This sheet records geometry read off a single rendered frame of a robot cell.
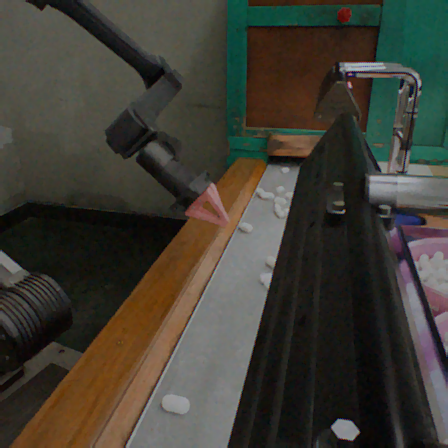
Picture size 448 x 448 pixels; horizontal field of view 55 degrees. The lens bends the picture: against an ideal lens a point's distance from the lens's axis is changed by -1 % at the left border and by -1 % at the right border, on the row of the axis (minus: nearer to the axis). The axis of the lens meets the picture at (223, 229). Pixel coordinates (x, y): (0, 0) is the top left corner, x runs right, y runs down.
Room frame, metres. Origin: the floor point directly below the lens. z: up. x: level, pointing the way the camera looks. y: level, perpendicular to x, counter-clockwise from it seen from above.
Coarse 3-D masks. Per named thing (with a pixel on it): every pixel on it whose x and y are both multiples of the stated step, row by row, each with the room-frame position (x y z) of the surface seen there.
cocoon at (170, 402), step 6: (168, 396) 0.42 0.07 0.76; (174, 396) 0.42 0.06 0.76; (180, 396) 0.42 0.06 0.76; (162, 402) 0.41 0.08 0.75; (168, 402) 0.41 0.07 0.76; (174, 402) 0.41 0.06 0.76; (180, 402) 0.41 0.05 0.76; (186, 402) 0.41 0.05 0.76; (168, 408) 0.41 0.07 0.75; (174, 408) 0.41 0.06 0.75; (180, 408) 0.40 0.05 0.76; (186, 408) 0.41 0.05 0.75
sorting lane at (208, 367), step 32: (256, 192) 1.26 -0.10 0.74; (256, 224) 1.02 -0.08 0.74; (224, 256) 0.84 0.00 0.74; (256, 256) 0.84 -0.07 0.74; (224, 288) 0.71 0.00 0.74; (256, 288) 0.71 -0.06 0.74; (192, 320) 0.61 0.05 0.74; (224, 320) 0.61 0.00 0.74; (256, 320) 0.61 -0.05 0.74; (192, 352) 0.53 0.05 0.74; (224, 352) 0.53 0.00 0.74; (160, 384) 0.46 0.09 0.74; (192, 384) 0.46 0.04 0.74; (224, 384) 0.46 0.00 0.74; (160, 416) 0.41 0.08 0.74; (192, 416) 0.41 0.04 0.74; (224, 416) 0.41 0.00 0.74
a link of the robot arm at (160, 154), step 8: (152, 144) 0.78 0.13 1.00; (160, 144) 0.79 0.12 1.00; (144, 152) 0.77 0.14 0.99; (152, 152) 0.77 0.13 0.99; (160, 152) 0.78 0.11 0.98; (168, 152) 0.79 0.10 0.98; (136, 160) 0.78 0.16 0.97; (144, 160) 0.77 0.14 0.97; (152, 160) 0.77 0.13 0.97; (160, 160) 0.77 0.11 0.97; (168, 160) 0.77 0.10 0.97; (144, 168) 0.78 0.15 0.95; (152, 168) 0.77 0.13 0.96; (160, 168) 0.76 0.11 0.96; (152, 176) 0.78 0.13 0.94
